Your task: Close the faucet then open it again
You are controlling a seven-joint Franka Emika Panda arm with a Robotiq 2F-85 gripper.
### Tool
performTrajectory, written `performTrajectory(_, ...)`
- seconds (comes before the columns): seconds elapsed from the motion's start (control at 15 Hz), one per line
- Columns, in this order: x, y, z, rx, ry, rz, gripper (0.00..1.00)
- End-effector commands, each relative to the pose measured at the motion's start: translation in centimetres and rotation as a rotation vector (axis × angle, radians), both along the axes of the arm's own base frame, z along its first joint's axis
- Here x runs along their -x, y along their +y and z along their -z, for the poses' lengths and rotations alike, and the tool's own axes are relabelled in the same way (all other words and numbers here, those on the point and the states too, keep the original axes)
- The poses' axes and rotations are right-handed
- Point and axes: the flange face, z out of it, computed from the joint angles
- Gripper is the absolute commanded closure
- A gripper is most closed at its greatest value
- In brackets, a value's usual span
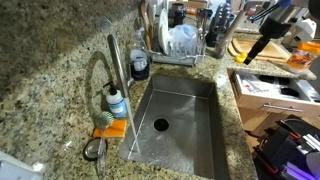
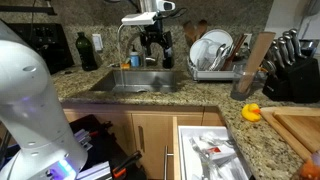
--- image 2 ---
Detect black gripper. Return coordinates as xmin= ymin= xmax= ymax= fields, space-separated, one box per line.
xmin=140 ymin=20 xmax=174 ymax=69

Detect chrome gooseneck faucet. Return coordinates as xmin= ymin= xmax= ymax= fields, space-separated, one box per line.
xmin=117 ymin=24 xmax=157 ymax=67

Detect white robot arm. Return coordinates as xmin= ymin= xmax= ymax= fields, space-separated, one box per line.
xmin=0 ymin=23 xmax=88 ymax=180

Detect open white drawer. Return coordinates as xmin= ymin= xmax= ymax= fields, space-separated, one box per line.
xmin=173 ymin=117 xmax=253 ymax=180

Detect orange sponge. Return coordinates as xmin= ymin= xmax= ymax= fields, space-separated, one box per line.
xmin=120 ymin=63 xmax=130 ymax=69

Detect wooden spoons in rack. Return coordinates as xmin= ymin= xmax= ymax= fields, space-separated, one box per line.
xmin=183 ymin=19 xmax=208 ymax=47

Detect stainless steel sink basin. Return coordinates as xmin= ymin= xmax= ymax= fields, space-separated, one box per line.
xmin=91 ymin=70 xmax=177 ymax=93

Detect white plate in rack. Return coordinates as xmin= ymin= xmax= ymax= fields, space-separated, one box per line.
xmin=189 ymin=29 xmax=233 ymax=65

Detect white dish drying rack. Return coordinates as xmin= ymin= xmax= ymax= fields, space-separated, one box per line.
xmin=186 ymin=58 xmax=246 ymax=81

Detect dark green glass bottle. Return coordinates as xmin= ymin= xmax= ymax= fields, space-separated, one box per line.
xmin=76 ymin=32 xmax=98 ymax=71

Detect wooden cabinet door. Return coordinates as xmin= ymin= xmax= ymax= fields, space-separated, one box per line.
xmin=132 ymin=114 xmax=172 ymax=180

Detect clear drinking glass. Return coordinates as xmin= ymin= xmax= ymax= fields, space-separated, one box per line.
xmin=230 ymin=65 xmax=256 ymax=101

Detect wooden spatula in glass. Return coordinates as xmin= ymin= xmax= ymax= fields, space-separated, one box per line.
xmin=237 ymin=31 xmax=277 ymax=94

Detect black toaster oven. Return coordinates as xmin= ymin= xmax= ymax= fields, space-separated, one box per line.
xmin=8 ymin=23 xmax=74 ymax=74

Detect yellow rubber duck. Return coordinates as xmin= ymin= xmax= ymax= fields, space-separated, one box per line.
xmin=241 ymin=103 xmax=261 ymax=122

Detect black knife block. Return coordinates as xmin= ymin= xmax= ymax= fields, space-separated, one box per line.
xmin=262 ymin=58 xmax=320 ymax=103

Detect wooden cutting board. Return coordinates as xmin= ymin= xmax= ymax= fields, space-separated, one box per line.
xmin=261 ymin=107 xmax=320 ymax=160

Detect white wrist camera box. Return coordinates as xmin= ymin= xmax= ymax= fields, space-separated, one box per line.
xmin=121 ymin=12 xmax=156 ymax=26

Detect white wall outlet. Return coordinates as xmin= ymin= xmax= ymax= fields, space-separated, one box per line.
xmin=92 ymin=34 xmax=103 ymax=51

